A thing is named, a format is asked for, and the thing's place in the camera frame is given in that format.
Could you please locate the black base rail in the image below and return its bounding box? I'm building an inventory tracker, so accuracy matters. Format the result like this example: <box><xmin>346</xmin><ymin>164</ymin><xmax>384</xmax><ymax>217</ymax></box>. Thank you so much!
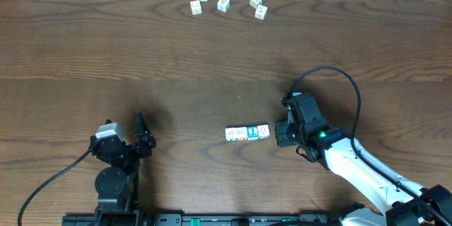
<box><xmin>61</xmin><ymin>214</ymin><xmax>339</xmax><ymax>226</ymax></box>

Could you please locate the wooden block back right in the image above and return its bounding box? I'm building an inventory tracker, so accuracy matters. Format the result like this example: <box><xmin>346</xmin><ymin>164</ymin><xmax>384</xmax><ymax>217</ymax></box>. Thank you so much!
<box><xmin>249</xmin><ymin>0</ymin><xmax>263</xmax><ymax>8</ymax></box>

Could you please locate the wooden block blue top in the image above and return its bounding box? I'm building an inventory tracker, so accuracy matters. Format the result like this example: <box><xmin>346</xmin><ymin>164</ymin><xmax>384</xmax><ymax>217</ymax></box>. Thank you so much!
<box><xmin>246</xmin><ymin>126</ymin><xmax>259</xmax><ymax>141</ymax></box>

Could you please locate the wooden block far left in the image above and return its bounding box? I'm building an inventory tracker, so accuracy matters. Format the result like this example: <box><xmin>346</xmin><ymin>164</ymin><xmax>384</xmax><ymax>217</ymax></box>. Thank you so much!
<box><xmin>189</xmin><ymin>0</ymin><xmax>202</xmax><ymax>15</ymax></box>

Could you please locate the wooden block blue side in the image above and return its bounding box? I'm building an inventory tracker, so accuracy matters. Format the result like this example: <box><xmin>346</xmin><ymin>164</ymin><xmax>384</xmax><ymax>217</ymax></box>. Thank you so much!
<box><xmin>255</xmin><ymin>5</ymin><xmax>268</xmax><ymax>20</ymax></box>

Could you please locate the wooden block green side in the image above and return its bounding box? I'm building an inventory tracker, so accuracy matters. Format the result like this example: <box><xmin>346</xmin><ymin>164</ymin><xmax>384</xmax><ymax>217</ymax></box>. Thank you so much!
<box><xmin>217</xmin><ymin>0</ymin><xmax>230</xmax><ymax>13</ymax></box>

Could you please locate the wooden block letter G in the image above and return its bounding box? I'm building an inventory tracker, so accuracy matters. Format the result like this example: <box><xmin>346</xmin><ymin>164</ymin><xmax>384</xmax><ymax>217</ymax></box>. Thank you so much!
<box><xmin>225</xmin><ymin>127</ymin><xmax>237</xmax><ymax>141</ymax></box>

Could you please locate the wooden block ladybug yellow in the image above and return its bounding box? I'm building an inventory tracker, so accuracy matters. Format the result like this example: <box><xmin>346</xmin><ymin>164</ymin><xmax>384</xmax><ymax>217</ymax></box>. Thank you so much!
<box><xmin>236</xmin><ymin>127</ymin><xmax>249</xmax><ymax>141</ymax></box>

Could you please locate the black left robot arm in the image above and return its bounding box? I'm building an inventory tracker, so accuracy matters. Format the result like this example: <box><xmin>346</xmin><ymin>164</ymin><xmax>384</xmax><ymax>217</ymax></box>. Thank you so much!
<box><xmin>88</xmin><ymin>112</ymin><xmax>156</xmax><ymax>225</ymax></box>

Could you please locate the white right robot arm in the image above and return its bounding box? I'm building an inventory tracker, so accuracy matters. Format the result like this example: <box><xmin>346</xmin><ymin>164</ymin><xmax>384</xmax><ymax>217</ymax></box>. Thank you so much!
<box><xmin>275</xmin><ymin>93</ymin><xmax>451</xmax><ymax>225</ymax></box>

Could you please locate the wooden block letter A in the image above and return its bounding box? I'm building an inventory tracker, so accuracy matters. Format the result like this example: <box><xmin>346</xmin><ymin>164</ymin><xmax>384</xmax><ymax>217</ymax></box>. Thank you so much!
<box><xmin>257</xmin><ymin>124</ymin><xmax>270</xmax><ymax>139</ymax></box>

